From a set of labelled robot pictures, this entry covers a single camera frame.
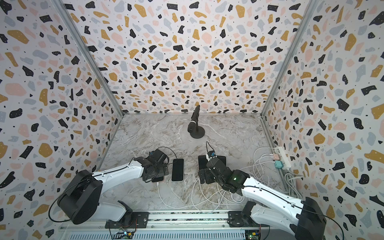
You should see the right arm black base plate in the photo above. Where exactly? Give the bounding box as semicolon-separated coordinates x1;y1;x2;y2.
227;201;260;228

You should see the pink-cased phone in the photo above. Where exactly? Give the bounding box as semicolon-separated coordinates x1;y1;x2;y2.
198;155;208;171
152;176;164;183

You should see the white power strip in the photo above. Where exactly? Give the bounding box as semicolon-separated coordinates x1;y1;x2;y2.
275;147;292;170

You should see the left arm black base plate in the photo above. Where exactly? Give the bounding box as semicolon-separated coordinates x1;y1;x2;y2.
105;201;150;229

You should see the white charging cable phone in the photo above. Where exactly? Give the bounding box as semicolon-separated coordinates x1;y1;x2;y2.
156;181;211;210
233;147;276;188
191;179;224;214

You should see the black desktop microphone on stand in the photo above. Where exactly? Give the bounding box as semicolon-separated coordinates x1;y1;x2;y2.
188;105;205;139

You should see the aluminium front rail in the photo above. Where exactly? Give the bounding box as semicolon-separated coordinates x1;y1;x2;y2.
58;210;295;240

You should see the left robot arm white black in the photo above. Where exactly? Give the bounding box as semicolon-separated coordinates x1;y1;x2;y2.
56;149;170;227

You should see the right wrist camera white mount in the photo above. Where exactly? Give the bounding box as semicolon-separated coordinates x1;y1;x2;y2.
206;151;217;161

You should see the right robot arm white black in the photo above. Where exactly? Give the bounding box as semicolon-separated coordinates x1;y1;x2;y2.
198;155;327;240

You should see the pink charger plug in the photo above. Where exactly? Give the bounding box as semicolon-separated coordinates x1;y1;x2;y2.
271;154;280;161

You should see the teal charger plug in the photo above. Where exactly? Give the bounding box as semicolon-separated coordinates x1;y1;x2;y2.
274;161;284;169

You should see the mint-cased phone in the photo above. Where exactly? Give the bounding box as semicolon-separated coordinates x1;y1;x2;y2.
211;156;226;169
172;159;184;182

